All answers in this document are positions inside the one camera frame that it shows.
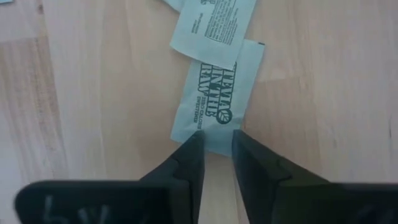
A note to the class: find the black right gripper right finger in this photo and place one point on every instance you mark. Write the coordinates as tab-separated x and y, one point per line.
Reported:
280	193

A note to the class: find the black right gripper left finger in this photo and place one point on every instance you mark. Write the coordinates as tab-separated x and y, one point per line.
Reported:
174	193

